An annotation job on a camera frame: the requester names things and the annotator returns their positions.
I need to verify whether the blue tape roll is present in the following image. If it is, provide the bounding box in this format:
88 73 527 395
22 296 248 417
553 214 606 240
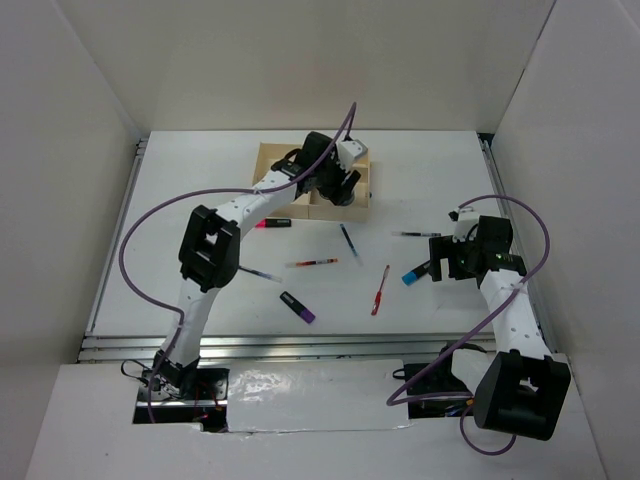
335 190 355 206

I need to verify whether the aluminium right rail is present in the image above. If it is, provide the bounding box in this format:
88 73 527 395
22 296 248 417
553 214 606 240
477 133 558 353

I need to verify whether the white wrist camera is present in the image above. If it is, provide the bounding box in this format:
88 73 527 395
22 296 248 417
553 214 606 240
336 140 368 171
449 207 480 243

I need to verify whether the blue highlighter marker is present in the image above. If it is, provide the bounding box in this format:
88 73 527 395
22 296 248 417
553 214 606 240
401 261 430 286

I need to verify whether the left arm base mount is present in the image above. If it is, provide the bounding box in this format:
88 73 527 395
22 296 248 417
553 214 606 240
120 360 230 433

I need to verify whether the white foil front panel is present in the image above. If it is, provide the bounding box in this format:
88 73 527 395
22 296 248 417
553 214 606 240
226 360 410 433

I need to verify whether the aluminium front rail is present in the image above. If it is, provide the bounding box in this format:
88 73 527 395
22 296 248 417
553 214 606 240
77 333 496 362

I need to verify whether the pink highlighter marker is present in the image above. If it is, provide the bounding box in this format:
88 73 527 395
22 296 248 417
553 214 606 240
255 218 292 229

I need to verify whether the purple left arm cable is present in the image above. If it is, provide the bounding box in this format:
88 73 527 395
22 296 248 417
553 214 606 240
120 102 358 425

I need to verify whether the purple highlighter marker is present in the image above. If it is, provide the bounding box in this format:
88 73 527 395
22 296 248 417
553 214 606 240
279 291 316 324

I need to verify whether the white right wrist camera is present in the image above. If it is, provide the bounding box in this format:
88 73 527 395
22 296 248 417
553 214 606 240
449 207 480 243

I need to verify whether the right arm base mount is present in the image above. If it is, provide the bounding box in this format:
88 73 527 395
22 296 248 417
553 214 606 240
407 343 491 420

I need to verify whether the blue pen clear cap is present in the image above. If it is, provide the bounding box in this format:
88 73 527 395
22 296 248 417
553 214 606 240
339 223 363 266

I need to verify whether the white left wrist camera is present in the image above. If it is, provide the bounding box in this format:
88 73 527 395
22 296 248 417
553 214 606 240
336 140 368 171

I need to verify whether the aluminium left rail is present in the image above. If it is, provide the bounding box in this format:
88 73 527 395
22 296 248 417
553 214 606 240
84 137 149 336

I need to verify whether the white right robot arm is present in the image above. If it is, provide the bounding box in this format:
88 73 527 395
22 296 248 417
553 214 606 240
429 207 571 441

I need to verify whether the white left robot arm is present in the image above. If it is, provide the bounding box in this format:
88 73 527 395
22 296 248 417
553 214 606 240
153 132 368 399

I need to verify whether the black gel pen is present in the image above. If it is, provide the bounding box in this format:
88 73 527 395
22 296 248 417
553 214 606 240
391 231 442 238

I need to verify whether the aluminium rail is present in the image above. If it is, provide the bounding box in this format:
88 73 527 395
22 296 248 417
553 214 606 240
77 333 496 362
477 133 558 353
84 137 149 336

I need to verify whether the blue gel pen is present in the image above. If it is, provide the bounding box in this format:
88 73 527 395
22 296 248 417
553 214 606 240
238 266 283 283

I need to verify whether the red ballpoint pen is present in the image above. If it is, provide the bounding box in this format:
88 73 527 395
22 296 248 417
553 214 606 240
370 264 390 316

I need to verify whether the cream compartment tray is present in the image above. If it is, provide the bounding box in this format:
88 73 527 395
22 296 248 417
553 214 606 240
248 141 374 226

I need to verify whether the red-orange gel pen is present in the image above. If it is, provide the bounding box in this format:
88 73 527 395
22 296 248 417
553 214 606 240
285 258 339 268

